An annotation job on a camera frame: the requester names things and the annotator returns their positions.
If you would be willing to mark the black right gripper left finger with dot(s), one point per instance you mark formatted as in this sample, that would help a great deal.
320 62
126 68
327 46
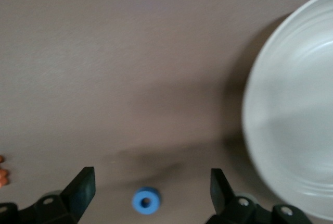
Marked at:
78 195

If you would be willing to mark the orange foam letter t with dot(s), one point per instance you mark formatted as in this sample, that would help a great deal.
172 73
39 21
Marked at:
3 177

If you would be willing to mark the beige brown plate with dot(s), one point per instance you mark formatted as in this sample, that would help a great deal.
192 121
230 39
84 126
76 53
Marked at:
299 117

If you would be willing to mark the blue foam letter o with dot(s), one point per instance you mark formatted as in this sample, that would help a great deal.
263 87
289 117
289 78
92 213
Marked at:
154 203

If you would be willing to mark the brown table cover sheet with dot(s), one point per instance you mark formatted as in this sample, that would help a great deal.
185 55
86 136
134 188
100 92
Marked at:
104 65

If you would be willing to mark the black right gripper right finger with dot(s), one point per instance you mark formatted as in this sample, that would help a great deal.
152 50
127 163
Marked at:
226 203

